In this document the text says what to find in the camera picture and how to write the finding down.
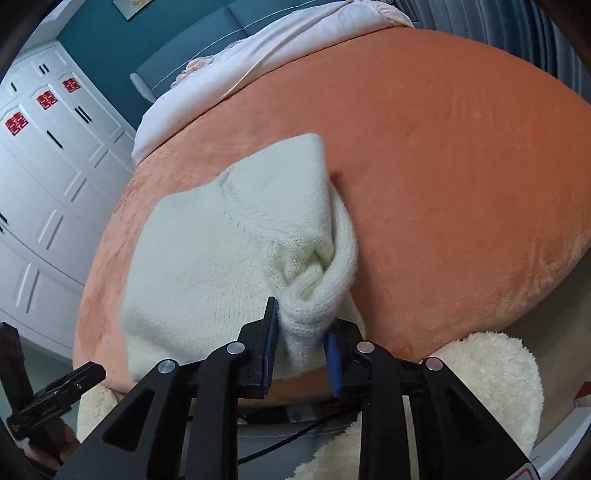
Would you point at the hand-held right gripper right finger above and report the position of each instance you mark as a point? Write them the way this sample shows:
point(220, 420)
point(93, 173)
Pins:
point(333, 364)

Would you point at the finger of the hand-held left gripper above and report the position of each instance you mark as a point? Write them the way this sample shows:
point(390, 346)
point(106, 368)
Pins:
point(60, 387)

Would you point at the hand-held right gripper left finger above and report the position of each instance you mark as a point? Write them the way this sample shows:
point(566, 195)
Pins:
point(270, 341)

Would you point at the cream knit cardigan red buttons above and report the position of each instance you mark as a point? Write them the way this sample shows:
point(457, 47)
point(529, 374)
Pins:
point(198, 258)

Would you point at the person's left hand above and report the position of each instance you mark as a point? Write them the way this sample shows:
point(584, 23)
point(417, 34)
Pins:
point(69, 445)

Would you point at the cream fluffy rug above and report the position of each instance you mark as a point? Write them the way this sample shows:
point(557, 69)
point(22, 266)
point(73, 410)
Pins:
point(485, 369)

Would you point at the white panelled wardrobe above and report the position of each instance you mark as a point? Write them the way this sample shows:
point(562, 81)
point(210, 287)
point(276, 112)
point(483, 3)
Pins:
point(46, 184)

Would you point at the orange plush blanket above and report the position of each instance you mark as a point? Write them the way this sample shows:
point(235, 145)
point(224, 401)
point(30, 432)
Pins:
point(461, 184)

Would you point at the red paper door decoration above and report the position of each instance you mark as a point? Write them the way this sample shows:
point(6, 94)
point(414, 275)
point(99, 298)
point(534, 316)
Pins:
point(70, 84)
point(16, 123)
point(46, 99)

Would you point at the white duvet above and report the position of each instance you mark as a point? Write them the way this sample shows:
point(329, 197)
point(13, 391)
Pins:
point(258, 60)

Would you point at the pink ruffled pillow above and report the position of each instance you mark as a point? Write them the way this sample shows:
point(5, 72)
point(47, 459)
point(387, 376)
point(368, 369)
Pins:
point(196, 67)

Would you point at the blue padded headboard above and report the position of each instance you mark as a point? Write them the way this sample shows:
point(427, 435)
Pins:
point(194, 46)

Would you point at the grey pleated curtain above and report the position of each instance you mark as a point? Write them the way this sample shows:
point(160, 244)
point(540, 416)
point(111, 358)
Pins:
point(508, 23)

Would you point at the framed wall picture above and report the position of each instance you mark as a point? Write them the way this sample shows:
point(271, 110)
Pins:
point(131, 7)

